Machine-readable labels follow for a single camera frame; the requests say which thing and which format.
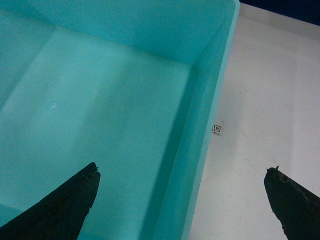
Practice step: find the small printed marker tag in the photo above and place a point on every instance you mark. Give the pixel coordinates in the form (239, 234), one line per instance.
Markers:
(217, 130)

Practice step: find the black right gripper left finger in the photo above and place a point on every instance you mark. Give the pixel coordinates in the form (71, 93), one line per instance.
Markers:
(59, 215)

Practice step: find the teal plastic bin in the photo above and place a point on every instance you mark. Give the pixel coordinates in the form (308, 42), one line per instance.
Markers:
(131, 85)

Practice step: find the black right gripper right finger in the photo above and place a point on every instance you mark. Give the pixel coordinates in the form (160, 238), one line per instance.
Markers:
(297, 209)

